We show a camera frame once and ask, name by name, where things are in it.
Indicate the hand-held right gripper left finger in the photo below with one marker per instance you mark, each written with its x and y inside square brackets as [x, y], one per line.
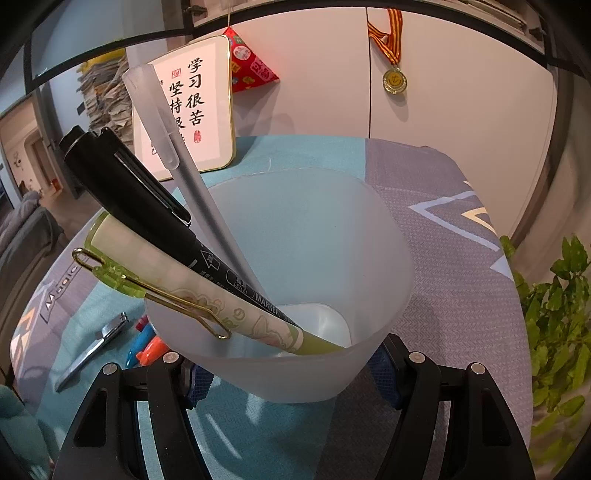
[198, 385]

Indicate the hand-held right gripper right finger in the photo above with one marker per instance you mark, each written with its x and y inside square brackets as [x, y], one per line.
[385, 378]

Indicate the orange highlighter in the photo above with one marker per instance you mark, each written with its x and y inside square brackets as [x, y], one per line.
[156, 347]

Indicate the blue pen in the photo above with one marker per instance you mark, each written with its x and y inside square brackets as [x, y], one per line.
[134, 357]

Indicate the white patterned pen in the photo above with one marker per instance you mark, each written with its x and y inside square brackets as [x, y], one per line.
[87, 355]

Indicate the translucent white plastic cup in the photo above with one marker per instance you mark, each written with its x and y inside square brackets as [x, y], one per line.
[323, 258]

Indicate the green pen with gold clip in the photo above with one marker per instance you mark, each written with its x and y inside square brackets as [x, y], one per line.
[138, 258]

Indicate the black marker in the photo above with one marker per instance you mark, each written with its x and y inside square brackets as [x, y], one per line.
[120, 175]

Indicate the translucent grey pen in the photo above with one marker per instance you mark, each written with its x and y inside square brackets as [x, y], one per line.
[147, 101]

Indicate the teal and grey tablecloth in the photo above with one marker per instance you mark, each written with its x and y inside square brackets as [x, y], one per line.
[438, 277]

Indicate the green potted plant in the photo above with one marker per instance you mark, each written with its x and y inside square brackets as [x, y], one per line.
[554, 323]

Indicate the grey sofa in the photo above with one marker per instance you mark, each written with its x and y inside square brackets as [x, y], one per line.
[27, 230]

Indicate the framed calligraphy board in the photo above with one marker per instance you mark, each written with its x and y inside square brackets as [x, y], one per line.
[203, 115]

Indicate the gold medal with striped ribbon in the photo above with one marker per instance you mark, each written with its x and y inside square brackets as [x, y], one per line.
[395, 81]

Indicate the tall pile of books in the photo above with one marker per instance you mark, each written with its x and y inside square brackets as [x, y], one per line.
[106, 101]

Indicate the red pyramid hanging ornament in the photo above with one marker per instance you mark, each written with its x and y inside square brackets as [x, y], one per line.
[249, 64]

